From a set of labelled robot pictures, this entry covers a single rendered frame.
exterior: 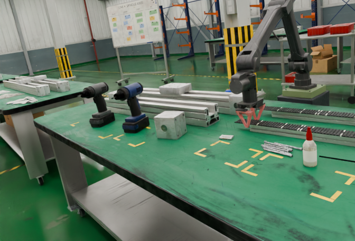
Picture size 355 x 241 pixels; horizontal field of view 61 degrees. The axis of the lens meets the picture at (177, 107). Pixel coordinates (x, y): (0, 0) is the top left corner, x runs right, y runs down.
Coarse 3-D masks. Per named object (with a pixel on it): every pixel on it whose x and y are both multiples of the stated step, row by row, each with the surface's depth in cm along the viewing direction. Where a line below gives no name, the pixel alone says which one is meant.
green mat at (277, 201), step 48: (96, 144) 132; (144, 144) 123; (192, 144) 116; (240, 144) 110; (288, 144) 104; (336, 144) 98; (192, 192) 83; (240, 192) 79; (288, 192) 76; (288, 240) 60; (336, 240) 59
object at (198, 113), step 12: (108, 108) 184; (120, 108) 177; (144, 108) 159; (156, 108) 153; (168, 108) 148; (180, 108) 140; (192, 108) 135; (204, 108) 131; (216, 108) 137; (192, 120) 137; (204, 120) 132; (216, 120) 138
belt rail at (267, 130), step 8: (256, 128) 119; (264, 128) 116; (272, 128) 114; (280, 128) 111; (288, 136) 110; (296, 136) 108; (304, 136) 106; (312, 136) 104; (320, 136) 102; (328, 136) 100; (336, 136) 98; (344, 144) 97; (352, 144) 95
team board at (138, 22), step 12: (144, 0) 668; (156, 0) 652; (108, 12) 727; (120, 12) 709; (132, 12) 693; (144, 12) 677; (156, 12) 661; (120, 24) 720; (132, 24) 703; (144, 24) 687; (156, 24) 670; (120, 36) 731; (132, 36) 714; (144, 36) 696; (156, 36) 680; (120, 72) 769; (144, 72) 732; (156, 72) 714; (168, 72) 698; (120, 84) 763
